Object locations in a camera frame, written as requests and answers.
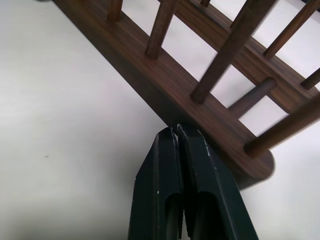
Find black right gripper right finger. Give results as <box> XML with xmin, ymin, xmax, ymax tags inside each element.
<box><xmin>176</xmin><ymin>122</ymin><xmax>260</xmax><ymax>240</ymax></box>

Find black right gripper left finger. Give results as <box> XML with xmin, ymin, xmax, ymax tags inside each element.
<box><xmin>128</xmin><ymin>126</ymin><xmax>185</xmax><ymax>240</ymax></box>

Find dark wooden dish rack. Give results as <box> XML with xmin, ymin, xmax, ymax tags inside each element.
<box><xmin>51</xmin><ymin>0</ymin><xmax>320</xmax><ymax>191</ymax></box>

